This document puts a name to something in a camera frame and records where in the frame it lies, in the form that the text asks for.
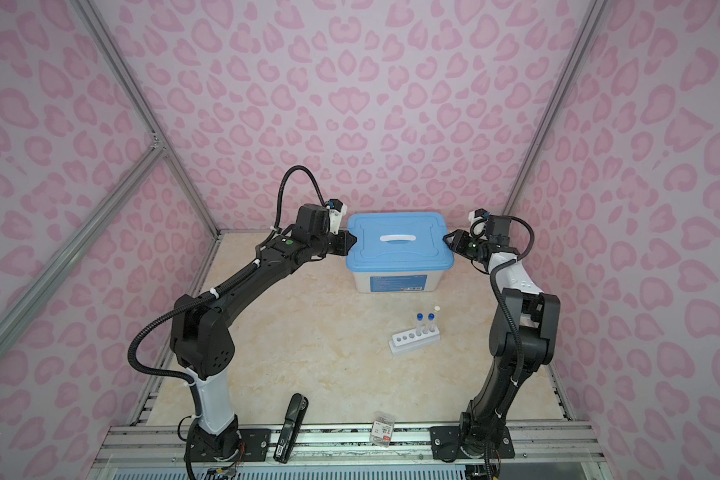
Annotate blue plastic bin lid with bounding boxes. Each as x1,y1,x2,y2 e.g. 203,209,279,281
346,212,454,273

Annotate white plastic storage bin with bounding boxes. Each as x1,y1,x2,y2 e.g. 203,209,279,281
352,271,444,293

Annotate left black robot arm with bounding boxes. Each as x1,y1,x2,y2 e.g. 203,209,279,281
170,199,357,462

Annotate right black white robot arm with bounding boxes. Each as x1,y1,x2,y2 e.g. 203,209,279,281
430,209,561,473

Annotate white test tube rack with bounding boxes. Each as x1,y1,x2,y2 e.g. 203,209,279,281
389,328,441,355

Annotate black stapler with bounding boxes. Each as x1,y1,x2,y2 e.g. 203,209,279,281
273,393,309,464

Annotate clear box red label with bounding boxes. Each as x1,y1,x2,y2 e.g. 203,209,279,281
369,411,396,448

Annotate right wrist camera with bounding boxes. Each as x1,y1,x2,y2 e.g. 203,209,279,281
468,208,490,235

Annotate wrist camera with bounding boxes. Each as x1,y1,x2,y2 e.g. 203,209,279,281
468,208,490,235
326,199,347,235

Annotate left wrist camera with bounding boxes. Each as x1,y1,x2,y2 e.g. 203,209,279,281
326,199,347,235

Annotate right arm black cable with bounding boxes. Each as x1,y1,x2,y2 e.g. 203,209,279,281
485,214,536,480

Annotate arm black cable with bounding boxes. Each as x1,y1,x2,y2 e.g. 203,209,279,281
127,164,328,385
485,214,536,480

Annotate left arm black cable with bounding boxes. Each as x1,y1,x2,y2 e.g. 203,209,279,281
127,164,328,385

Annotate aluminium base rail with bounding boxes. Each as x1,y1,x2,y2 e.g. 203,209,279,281
93,420,613,479

